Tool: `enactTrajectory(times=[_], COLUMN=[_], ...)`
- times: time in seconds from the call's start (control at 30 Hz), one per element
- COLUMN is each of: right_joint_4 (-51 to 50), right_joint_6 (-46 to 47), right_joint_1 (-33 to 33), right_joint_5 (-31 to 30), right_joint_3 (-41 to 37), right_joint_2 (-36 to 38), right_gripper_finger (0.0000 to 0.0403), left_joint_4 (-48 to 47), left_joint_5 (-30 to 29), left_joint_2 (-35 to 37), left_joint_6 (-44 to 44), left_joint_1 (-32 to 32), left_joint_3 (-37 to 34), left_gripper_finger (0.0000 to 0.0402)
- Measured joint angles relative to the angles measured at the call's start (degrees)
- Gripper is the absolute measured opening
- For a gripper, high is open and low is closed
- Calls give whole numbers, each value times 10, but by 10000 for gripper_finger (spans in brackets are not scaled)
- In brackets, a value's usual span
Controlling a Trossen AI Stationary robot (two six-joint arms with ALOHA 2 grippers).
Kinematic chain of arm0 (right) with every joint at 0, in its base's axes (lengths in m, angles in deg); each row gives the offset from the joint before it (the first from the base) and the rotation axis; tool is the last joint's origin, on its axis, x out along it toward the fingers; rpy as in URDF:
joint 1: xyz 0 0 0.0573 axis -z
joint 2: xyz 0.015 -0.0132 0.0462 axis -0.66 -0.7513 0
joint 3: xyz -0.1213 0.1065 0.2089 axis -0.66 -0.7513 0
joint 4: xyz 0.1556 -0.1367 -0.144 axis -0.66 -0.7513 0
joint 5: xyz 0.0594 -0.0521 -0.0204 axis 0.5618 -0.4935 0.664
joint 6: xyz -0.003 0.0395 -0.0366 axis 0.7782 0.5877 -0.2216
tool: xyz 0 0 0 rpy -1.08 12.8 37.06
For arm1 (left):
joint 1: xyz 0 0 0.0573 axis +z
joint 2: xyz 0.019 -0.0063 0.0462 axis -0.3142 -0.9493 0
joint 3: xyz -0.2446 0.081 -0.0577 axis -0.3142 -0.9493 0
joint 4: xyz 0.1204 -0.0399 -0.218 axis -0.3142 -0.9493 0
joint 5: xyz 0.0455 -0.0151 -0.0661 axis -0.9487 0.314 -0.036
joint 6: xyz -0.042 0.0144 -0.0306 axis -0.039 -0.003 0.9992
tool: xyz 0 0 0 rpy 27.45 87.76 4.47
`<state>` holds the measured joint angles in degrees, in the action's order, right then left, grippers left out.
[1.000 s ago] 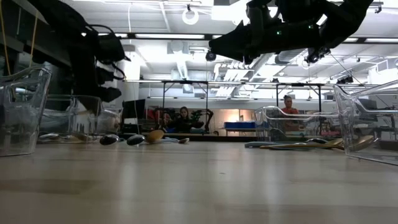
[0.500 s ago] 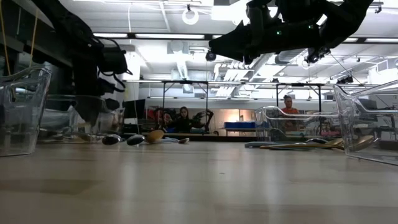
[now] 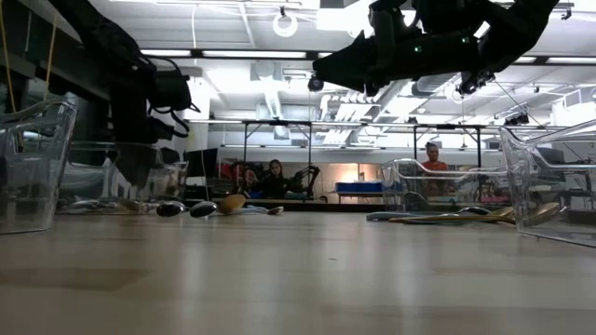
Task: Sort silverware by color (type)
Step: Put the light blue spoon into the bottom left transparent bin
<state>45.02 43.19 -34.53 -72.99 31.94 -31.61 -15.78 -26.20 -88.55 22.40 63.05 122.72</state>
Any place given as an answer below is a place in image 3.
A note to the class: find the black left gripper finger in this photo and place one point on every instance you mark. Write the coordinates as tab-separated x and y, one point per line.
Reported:
137	160

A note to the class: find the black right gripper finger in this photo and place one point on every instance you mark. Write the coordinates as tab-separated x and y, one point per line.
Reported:
354	53
363	76

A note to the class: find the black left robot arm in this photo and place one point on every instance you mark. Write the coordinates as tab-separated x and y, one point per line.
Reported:
102	37

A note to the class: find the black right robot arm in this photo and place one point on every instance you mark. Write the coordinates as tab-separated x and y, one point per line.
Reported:
512	28

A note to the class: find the black ceiling spotlight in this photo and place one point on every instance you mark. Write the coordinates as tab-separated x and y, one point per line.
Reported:
315	84
470	84

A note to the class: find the clear plastic bin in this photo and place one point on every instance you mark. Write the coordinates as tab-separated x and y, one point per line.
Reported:
559	186
489	186
177	186
37	186

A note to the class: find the black monitor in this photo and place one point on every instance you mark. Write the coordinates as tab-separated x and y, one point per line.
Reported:
200	163

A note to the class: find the ceiling light strip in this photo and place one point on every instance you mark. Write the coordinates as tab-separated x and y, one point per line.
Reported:
165	52
253	54

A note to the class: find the person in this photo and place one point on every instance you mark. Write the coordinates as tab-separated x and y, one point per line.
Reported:
433	163
275	183

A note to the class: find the blue storage box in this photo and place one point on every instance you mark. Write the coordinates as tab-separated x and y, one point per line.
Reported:
358	187

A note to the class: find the metal ceiling duct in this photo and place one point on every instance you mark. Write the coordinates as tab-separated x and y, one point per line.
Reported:
433	86

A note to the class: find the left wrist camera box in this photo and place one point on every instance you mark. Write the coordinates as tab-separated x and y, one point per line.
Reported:
170	90

